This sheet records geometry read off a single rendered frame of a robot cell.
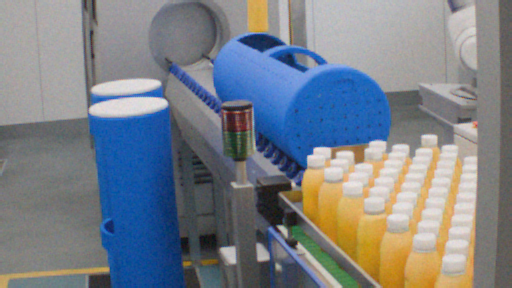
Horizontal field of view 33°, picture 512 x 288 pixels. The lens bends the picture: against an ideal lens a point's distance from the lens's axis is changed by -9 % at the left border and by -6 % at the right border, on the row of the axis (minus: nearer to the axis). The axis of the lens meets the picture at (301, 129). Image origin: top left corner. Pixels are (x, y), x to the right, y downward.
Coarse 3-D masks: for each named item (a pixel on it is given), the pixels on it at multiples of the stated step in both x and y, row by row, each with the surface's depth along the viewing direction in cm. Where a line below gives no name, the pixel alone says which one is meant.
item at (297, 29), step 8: (288, 0) 372; (296, 0) 369; (304, 0) 370; (288, 8) 373; (296, 8) 370; (304, 8) 371; (288, 16) 374; (296, 16) 370; (304, 16) 371; (288, 24) 375; (296, 24) 371; (304, 24) 372; (296, 32) 372; (304, 32) 373; (296, 40) 373; (304, 40) 374; (304, 48) 374; (296, 56) 374; (304, 56) 375; (304, 64) 376
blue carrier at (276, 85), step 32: (256, 32) 308; (224, 64) 297; (256, 64) 268; (288, 64) 317; (320, 64) 275; (224, 96) 297; (256, 96) 256; (288, 96) 231; (320, 96) 231; (352, 96) 233; (384, 96) 236; (256, 128) 267; (288, 128) 230; (320, 128) 233; (352, 128) 235; (384, 128) 238
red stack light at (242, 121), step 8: (224, 112) 176; (232, 112) 176; (240, 112) 176; (248, 112) 176; (224, 120) 177; (232, 120) 176; (240, 120) 176; (248, 120) 177; (224, 128) 177; (232, 128) 176; (240, 128) 176; (248, 128) 177
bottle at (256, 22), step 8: (248, 0) 298; (256, 0) 297; (264, 0) 298; (248, 8) 299; (256, 8) 297; (264, 8) 298; (248, 16) 300; (256, 16) 298; (264, 16) 299; (248, 24) 301; (256, 24) 299; (264, 24) 300
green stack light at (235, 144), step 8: (224, 136) 178; (232, 136) 177; (240, 136) 177; (248, 136) 177; (224, 144) 178; (232, 144) 177; (240, 144) 177; (248, 144) 178; (224, 152) 179; (232, 152) 177; (240, 152) 177; (248, 152) 178
